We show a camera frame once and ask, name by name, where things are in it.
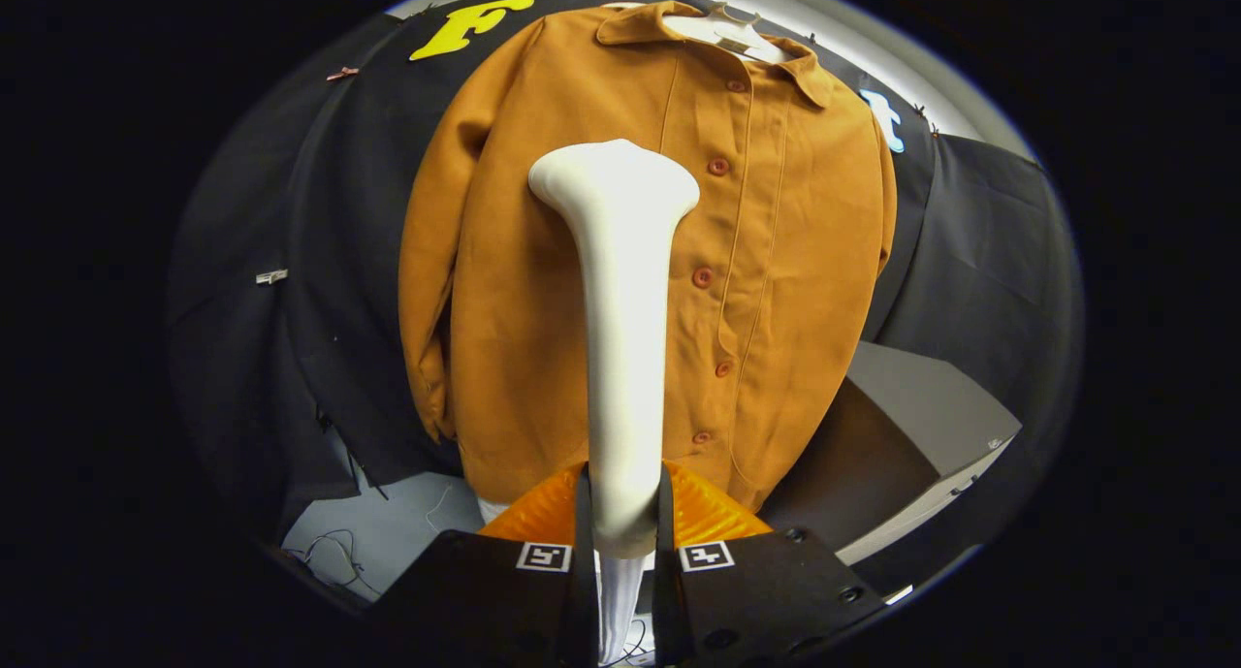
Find grey cabinet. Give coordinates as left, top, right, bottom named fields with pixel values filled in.
left=761, top=340, right=1023, bottom=565

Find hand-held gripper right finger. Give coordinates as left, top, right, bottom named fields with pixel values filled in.
left=654, top=460, right=889, bottom=668

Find black backdrop cloth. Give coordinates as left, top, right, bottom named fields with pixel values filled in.
left=165, top=0, right=1085, bottom=596

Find thin black floor cables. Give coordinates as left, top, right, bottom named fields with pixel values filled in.
left=289, top=527, right=381, bottom=593

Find white mannequin torso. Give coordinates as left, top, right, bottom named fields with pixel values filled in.
left=475, top=2, right=791, bottom=528

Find white garment steamer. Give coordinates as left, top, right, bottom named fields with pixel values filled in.
left=528, top=140, right=701, bottom=665

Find orange button-up shirt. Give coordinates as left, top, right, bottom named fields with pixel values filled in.
left=398, top=0, right=899, bottom=516

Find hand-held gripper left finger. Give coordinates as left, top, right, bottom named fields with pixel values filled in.
left=371, top=462, right=598, bottom=668

